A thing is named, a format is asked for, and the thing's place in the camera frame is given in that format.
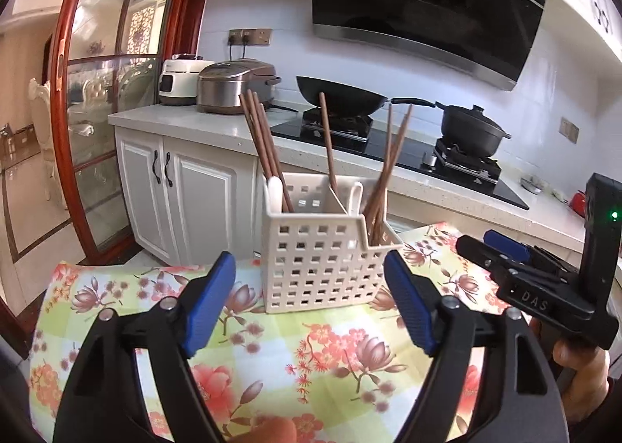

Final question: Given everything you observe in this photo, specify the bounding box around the person's left hand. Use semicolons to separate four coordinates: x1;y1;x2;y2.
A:
228;416;298;443

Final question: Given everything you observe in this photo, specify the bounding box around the floral tablecloth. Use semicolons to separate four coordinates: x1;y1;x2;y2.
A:
29;222;535;443

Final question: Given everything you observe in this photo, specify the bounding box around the red framed glass door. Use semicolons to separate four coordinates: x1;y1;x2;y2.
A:
49;0;212;264

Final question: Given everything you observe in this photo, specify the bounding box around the brown wooden chopstick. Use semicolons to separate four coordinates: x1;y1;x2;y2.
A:
364;104;414;244
239;94;274;179
373;103;393;244
255;92;295;213
318;92;338;194
247;89;285;184

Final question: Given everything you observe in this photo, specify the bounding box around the white ornate dining chair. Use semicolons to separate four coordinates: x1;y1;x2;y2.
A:
26;78;69;211
80;78;115;133

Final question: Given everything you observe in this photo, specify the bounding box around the white rice cooker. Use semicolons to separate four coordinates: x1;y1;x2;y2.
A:
158;53;215;107

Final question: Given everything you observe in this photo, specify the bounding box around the person's right hand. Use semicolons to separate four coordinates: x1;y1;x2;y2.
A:
553;340;612;430

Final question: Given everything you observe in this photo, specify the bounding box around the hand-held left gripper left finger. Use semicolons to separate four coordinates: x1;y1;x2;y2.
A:
52;250;237;443

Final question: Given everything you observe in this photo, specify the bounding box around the black wok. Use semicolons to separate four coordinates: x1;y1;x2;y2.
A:
295;76;438;117

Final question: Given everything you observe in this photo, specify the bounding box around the white plastic spoon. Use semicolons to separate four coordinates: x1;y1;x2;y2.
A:
347;182;364;218
266;175;283;213

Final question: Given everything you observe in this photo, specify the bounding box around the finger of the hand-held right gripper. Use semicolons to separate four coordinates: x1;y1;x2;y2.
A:
483;230;530;262
457;235;516;279

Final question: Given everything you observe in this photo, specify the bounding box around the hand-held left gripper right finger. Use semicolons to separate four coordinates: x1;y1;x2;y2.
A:
383;249;570;443

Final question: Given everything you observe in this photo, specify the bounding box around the white perforated plastic basket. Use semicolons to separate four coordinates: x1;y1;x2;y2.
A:
261;172;404;315

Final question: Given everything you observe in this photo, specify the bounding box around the black lidded pot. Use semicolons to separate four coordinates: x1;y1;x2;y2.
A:
435;102;512;157

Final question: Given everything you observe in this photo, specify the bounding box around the black glass gas stove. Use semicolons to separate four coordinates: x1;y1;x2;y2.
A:
269;110;530;211

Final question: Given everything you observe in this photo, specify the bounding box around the cardboard box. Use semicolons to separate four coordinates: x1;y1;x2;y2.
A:
0;122;30;161

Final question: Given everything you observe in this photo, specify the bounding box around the white kitchen counter cabinet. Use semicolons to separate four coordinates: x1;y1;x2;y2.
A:
108;105;622;279

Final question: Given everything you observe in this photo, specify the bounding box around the brown metallic rice cooker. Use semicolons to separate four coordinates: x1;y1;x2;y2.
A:
197;59;283;115

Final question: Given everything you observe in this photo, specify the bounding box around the gold wall outlet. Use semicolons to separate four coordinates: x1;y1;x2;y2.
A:
229;28;272;45

